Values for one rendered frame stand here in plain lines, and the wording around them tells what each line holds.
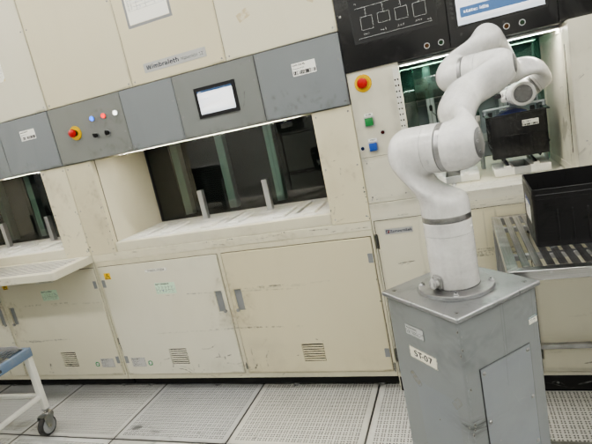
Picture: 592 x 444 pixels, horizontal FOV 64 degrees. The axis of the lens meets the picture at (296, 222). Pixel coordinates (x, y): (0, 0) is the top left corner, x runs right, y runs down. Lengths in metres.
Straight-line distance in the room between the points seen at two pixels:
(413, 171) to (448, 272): 0.27
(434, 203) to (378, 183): 0.80
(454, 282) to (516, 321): 0.17
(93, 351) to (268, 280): 1.20
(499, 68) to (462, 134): 0.35
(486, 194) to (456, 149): 0.82
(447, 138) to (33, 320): 2.62
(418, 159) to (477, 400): 0.59
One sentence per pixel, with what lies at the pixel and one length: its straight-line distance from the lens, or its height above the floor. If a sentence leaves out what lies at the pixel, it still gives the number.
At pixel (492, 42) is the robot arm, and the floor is 1.37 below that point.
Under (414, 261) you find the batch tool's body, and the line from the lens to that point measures 2.02.
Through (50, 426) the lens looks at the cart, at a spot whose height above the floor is 0.04.
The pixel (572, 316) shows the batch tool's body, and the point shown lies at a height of 0.32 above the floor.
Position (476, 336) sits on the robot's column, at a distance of 1.20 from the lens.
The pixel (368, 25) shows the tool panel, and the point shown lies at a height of 1.55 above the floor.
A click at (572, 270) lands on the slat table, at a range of 1.39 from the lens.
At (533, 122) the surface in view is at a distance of 2.13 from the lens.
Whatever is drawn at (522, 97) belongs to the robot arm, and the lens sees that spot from 1.89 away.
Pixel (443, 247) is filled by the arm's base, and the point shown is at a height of 0.89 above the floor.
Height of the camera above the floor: 1.25
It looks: 12 degrees down
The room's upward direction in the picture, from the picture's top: 12 degrees counter-clockwise
